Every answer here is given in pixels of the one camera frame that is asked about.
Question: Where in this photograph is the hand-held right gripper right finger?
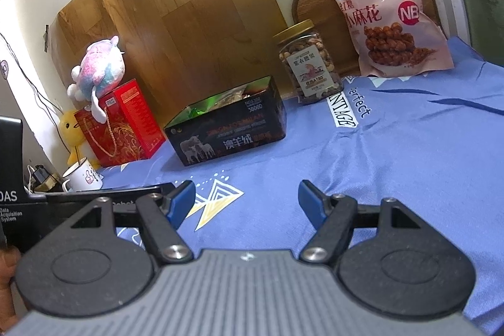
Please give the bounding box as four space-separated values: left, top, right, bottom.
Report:
298 180 428 266

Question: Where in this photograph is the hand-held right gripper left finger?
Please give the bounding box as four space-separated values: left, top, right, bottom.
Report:
69 180 196 266

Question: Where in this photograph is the black cardboard box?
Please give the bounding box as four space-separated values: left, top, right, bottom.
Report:
163 75 287 167

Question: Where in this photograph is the person's left hand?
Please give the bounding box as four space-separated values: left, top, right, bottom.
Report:
0 245 21 321

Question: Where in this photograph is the black charger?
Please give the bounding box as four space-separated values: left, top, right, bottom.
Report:
31 164 50 184

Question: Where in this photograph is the white enamel mug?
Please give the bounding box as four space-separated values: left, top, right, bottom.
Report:
62 159 105 193

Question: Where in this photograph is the yellow plush chick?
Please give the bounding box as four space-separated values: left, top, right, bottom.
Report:
59 110 101 171

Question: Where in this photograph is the red gift box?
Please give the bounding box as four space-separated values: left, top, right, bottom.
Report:
74 78 167 168

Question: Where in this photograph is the blue printed blanket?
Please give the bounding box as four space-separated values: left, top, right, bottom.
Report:
94 35 504 336

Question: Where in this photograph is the clear nut jar yellow lid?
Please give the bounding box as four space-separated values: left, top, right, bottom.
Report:
274 19 341 106

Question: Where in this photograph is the pastel plush toy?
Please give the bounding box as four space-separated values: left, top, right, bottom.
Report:
66 35 126 124

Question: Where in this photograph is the wood grain board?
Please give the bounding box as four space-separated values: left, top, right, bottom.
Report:
47 0 294 124

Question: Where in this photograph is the large pink snack bag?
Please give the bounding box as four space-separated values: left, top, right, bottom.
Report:
321 0 455 79

